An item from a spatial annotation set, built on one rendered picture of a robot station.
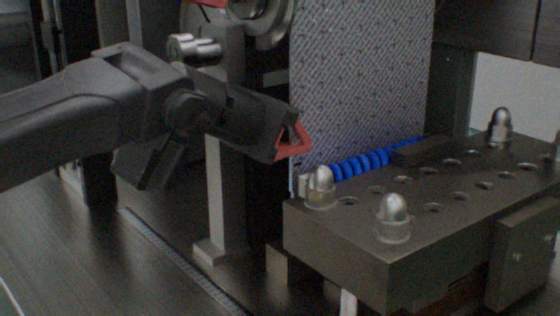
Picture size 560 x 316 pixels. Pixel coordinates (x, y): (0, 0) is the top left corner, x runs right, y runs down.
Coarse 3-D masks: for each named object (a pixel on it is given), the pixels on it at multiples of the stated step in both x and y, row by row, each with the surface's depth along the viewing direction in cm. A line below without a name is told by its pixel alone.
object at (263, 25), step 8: (272, 0) 65; (280, 0) 64; (272, 8) 65; (280, 8) 64; (232, 16) 71; (264, 16) 66; (272, 16) 65; (280, 16) 65; (248, 24) 69; (256, 24) 68; (264, 24) 67; (272, 24) 66; (248, 32) 70; (256, 32) 68; (264, 32) 67
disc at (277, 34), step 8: (288, 0) 64; (296, 0) 63; (224, 8) 74; (288, 8) 64; (296, 8) 64; (288, 16) 64; (280, 24) 66; (288, 24) 65; (272, 32) 67; (280, 32) 66; (288, 32) 66; (248, 40) 71; (256, 40) 70; (264, 40) 69; (272, 40) 68; (280, 40) 67; (256, 48) 70; (264, 48) 69
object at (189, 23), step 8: (184, 8) 81; (192, 8) 81; (208, 8) 77; (216, 8) 75; (184, 16) 82; (192, 16) 81; (200, 16) 79; (208, 16) 78; (216, 16) 76; (224, 16) 75; (184, 24) 83; (192, 24) 82; (200, 24) 79; (184, 32) 83; (192, 32) 82; (200, 32) 80
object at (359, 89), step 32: (352, 32) 71; (384, 32) 74; (416, 32) 78; (320, 64) 69; (352, 64) 72; (384, 64) 76; (416, 64) 80; (320, 96) 71; (352, 96) 74; (384, 96) 78; (416, 96) 82; (320, 128) 72; (352, 128) 76; (384, 128) 80; (416, 128) 84; (320, 160) 74
